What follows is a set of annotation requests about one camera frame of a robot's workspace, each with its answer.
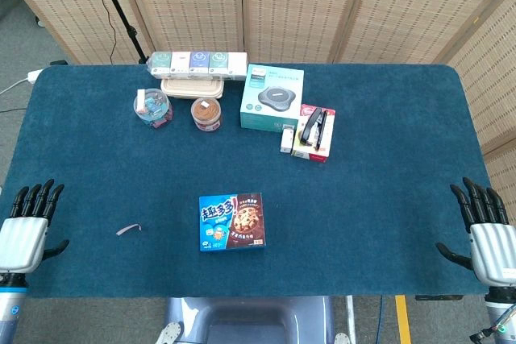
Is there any beige lidded food container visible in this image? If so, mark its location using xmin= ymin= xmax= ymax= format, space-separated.
xmin=160 ymin=77 xmax=225 ymax=99

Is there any long tissue multipack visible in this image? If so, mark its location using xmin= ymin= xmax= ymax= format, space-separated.
xmin=146 ymin=51 xmax=248 ymax=81

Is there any black stapler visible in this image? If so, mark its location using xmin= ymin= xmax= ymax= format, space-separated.
xmin=298 ymin=108 xmax=327 ymax=151

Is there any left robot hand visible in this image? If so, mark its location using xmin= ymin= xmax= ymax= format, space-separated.
xmin=0 ymin=178 xmax=70 ymax=275

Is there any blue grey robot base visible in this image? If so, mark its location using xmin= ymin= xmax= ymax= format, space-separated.
xmin=155 ymin=295 xmax=352 ymax=344

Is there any small white box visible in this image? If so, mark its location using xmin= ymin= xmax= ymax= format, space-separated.
xmin=280 ymin=126 xmax=296 ymax=155

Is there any black tripod stand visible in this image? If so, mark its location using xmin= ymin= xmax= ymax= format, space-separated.
xmin=90 ymin=0 xmax=148 ymax=65

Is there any thin black hanging cable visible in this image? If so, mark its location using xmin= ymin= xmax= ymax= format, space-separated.
xmin=83 ymin=0 xmax=118 ymax=63

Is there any white power cable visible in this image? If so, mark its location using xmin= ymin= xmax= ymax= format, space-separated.
xmin=0 ymin=77 xmax=29 ymax=95

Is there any blue table mat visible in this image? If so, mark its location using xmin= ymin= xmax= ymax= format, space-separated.
xmin=0 ymin=64 xmax=499 ymax=300

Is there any clear jar of binder clips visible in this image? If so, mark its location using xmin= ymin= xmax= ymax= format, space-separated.
xmin=132 ymin=88 xmax=175 ymax=130

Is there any clear jar with brown contents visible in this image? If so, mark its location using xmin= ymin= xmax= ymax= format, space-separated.
xmin=190 ymin=97 xmax=223 ymax=132

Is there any red white cardboard box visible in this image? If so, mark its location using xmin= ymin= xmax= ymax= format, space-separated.
xmin=290 ymin=103 xmax=336 ymax=164

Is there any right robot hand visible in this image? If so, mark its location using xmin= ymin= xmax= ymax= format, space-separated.
xmin=435 ymin=176 xmax=516 ymax=291

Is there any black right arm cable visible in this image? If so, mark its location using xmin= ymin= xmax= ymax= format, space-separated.
xmin=469 ymin=305 xmax=516 ymax=341

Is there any blue brown cookie box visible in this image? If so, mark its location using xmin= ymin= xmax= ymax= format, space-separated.
xmin=198 ymin=193 xmax=268 ymax=252

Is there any bamboo folding screen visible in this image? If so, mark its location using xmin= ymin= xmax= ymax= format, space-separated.
xmin=0 ymin=0 xmax=516 ymax=216

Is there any teal speaker box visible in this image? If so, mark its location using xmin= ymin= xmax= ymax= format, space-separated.
xmin=239 ymin=63 xmax=306 ymax=134

